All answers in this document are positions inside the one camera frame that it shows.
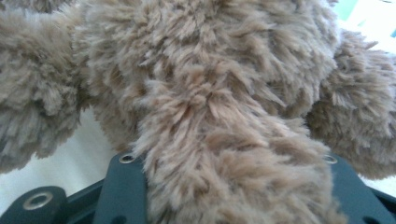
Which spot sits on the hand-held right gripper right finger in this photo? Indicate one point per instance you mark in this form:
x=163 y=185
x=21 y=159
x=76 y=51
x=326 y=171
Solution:
x=355 y=199

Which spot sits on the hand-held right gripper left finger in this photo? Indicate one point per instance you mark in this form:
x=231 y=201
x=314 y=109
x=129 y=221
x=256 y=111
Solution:
x=126 y=193

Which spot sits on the brown teddy bear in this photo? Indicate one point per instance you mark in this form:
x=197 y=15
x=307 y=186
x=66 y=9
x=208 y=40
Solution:
x=202 y=93

